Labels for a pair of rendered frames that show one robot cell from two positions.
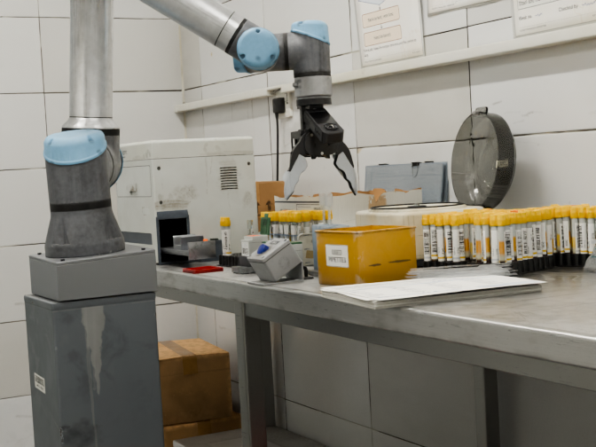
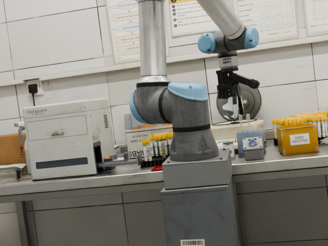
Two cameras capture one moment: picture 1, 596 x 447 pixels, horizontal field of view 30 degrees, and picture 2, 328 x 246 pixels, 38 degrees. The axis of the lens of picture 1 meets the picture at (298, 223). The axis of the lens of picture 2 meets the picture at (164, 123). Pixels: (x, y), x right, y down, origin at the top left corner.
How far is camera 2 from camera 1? 2.03 m
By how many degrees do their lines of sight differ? 51
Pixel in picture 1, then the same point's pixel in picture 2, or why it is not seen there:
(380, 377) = (137, 222)
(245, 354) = not seen: hidden behind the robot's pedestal
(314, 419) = not seen: outside the picture
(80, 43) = (158, 29)
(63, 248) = (208, 153)
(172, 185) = (94, 126)
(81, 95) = (160, 61)
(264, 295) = (267, 166)
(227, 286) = not seen: hidden behind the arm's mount
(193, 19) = (231, 19)
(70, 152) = (204, 93)
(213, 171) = (102, 117)
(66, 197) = (203, 121)
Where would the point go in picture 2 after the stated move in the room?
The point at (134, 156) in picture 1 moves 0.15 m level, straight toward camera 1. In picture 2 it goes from (59, 112) to (89, 108)
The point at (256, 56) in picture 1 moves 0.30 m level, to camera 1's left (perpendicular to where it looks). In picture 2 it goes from (255, 41) to (208, 40)
